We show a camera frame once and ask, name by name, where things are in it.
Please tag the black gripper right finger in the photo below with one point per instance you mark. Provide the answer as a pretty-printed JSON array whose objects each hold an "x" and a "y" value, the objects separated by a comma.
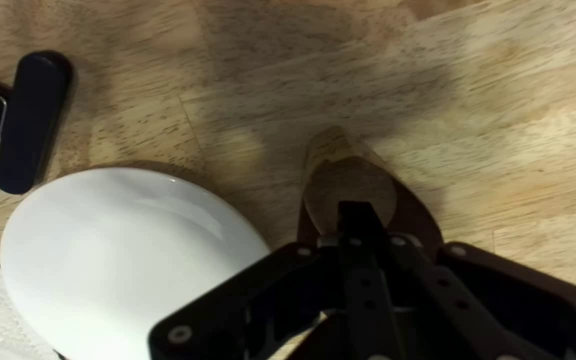
[{"x": 460, "y": 303}]

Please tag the white round plate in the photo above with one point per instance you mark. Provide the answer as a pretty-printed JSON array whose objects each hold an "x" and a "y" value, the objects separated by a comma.
[{"x": 95, "y": 258}]

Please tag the black clip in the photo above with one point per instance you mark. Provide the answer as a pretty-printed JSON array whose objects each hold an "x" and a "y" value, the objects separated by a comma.
[{"x": 30, "y": 112}]

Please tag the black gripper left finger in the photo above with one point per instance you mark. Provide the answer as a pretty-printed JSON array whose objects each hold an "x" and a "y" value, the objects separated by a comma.
[{"x": 262, "y": 307}]

